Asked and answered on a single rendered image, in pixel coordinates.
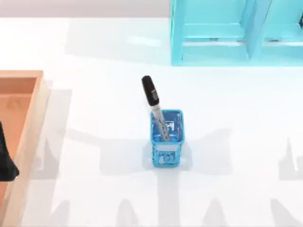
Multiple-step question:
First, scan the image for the black and grey marker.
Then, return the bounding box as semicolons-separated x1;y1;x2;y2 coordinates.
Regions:
141;75;170;142

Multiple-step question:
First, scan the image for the blue mesh pen holder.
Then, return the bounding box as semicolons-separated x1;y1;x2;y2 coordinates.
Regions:
149;109;184;168

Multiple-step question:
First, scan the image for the light blue rack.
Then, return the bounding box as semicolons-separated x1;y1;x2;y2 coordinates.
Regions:
169;0;303;67

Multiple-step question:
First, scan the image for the shallow salmon-coloured box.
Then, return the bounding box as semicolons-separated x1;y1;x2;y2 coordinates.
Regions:
0;70;51;227

